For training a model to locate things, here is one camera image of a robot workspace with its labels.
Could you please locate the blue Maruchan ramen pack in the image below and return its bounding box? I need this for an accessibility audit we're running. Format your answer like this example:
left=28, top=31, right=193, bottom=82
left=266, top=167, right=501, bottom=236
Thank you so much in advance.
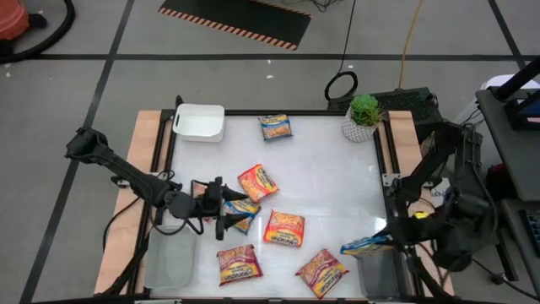
left=339, top=235, right=394, bottom=257
left=221, top=198, right=262, bottom=236
left=258, top=113, right=294, bottom=142

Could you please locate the light wooden side board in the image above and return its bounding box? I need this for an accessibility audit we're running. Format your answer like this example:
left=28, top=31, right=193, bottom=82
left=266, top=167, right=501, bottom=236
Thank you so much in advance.
left=387, top=110, right=455, bottom=296
left=94, top=110, right=164, bottom=295

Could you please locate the black keyboard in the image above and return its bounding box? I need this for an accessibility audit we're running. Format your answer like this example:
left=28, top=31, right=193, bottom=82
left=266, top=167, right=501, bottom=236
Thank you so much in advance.
left=522, top=209, right=540, bottom=257

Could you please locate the dark grey desk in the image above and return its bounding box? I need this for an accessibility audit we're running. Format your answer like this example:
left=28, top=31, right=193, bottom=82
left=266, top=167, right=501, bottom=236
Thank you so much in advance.
left=475, top=86, right=540, bottom=203

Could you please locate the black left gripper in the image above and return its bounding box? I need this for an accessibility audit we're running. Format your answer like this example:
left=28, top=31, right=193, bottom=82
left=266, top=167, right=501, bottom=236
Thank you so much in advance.
left=193, top=176, right=251, bottom=242

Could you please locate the grey plastic bin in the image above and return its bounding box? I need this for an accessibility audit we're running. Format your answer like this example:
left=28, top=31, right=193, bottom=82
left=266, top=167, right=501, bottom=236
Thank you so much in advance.
left=357, top=247, right=406, bottom=301

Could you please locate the green plant in patterned pot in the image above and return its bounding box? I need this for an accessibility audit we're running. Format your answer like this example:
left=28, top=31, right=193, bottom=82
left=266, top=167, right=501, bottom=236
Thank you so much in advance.
left=341, top=95, right=384, bottom=144

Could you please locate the yellow floor cable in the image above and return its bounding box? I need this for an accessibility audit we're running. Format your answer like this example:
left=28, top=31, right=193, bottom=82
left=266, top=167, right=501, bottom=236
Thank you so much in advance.
left=397, top=0, right=424, bottom=90

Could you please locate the grey metal bracket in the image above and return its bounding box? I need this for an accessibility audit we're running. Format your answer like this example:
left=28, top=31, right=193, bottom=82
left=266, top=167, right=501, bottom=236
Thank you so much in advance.
left=381, top=171, right=402, bottom=187

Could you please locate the orange vacuum cleaner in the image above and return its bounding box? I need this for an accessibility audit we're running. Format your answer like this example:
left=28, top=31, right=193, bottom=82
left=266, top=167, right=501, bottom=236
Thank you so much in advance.
left=0, top=0, right=30, bottom=42

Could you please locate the black monitor pole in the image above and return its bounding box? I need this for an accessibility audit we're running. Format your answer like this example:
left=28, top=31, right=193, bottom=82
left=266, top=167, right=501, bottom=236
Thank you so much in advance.
left=491, top=56, right=540, bottom=102

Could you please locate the orange chicken Maruchan ramen pack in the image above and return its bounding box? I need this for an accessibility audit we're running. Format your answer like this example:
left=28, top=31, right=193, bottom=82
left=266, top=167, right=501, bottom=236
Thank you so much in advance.
left=236, top=163, right=280, bottom=205
left=262, top=209, right=306, bottom=249

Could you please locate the black vacuum hose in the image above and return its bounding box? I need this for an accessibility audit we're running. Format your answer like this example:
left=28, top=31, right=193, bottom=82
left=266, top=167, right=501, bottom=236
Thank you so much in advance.
left=0, top=0, right=77, bottom=64

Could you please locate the clear plastic bin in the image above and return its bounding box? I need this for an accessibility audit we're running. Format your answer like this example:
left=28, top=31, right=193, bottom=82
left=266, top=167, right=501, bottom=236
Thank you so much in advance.
left=143, top=225, right=197, bottom=290

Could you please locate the black computer case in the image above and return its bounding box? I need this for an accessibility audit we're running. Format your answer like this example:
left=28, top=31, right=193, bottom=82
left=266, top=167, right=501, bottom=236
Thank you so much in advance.
left=327, top=87, right=444, bottom=140

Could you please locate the black table frame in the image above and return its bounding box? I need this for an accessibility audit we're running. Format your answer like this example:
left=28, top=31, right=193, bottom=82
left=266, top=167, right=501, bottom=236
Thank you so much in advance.
left=126, top=108, right=427, bottom=304

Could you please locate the white plastic bin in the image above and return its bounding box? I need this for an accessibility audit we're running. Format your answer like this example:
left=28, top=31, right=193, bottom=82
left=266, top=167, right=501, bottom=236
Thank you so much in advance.
left=171, top=103, right=226, bottom=144

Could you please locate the black looped floor cable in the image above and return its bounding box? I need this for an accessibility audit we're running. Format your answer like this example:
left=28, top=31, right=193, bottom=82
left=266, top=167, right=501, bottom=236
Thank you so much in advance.
left=323, top=0, right=359, bottom=102

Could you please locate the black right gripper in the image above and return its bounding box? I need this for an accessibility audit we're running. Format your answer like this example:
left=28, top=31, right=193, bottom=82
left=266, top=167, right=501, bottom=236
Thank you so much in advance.
left=372, top=214, right=449, bottom=248

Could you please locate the black hazard-striped floor mat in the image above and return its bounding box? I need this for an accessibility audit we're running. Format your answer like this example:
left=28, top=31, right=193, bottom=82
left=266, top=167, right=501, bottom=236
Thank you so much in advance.
left=158, top=0, right=312, bottom=52

